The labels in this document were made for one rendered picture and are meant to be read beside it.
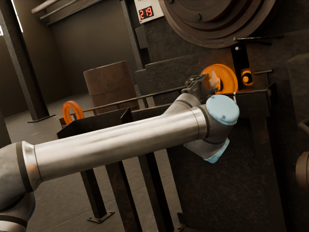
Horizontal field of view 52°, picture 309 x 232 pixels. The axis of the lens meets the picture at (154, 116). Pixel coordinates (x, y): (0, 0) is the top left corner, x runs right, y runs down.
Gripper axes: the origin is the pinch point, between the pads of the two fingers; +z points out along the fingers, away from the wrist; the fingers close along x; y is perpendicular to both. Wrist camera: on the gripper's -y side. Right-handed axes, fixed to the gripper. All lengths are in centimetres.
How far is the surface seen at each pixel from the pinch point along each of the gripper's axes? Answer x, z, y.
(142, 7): 35, 19, 32
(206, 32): -3.2, -0.6, 18.7
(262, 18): -22.9, 1.1, 18.1
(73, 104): 95, -2, -2
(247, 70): -8.8, 8.6, -2.1
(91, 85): 254, 128, -45
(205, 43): -0.9, 0.0, 14.7
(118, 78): 225, 147, -51
